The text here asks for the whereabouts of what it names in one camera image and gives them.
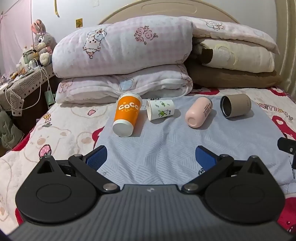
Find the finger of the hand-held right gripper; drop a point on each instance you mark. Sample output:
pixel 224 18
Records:
pixel 286 143

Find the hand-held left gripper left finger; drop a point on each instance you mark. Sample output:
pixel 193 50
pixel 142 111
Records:
pixel 96 158

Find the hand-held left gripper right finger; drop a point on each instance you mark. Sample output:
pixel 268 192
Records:
pixel 205 158

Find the pink cup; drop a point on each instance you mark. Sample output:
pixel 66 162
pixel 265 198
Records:
pixel 198 111

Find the orange paper cup white lid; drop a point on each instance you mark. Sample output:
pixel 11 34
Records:
pixel 127 112

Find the taupe cup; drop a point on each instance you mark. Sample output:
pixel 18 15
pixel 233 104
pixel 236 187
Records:
pixel 239 104

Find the white paper cup green print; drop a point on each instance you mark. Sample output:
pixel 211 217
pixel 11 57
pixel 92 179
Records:
pixel 160 110

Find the grey-blue cloth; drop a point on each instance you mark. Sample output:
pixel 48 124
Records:
pixel 161 144

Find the small green charger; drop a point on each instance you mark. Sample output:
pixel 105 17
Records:
pixel 50 97

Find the dark wooden bedside cabinet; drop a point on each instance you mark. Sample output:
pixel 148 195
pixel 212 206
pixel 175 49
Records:
pixel 32 109

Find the brown folded blanket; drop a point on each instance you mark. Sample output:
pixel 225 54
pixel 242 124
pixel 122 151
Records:
pixel 231 78

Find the green fabric bag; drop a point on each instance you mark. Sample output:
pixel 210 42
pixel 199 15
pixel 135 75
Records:
pixel 9 129

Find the cream folded quilt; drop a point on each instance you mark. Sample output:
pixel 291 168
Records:
pixel 242 56

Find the beige curtain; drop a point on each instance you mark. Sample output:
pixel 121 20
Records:
pixel 288 46

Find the cluttered bedside table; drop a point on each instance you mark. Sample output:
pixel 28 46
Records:
pixel 20 84

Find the pink checkered folded quilt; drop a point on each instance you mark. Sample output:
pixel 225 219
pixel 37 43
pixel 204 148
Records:
pixel 120 51

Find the grey rabbit plush toy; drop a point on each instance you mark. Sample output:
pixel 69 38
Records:
pixel 42 41

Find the pink curtain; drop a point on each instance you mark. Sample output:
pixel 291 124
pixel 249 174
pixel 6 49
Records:
pixel 13 32

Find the yellow tape strip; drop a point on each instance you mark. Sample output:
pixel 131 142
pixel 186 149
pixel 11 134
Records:
pixel 56 9

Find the beige headboard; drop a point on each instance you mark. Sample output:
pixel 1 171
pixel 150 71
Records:
pixel 166 8

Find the yellow wall sticker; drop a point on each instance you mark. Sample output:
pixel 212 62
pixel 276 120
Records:
pixel 79 23

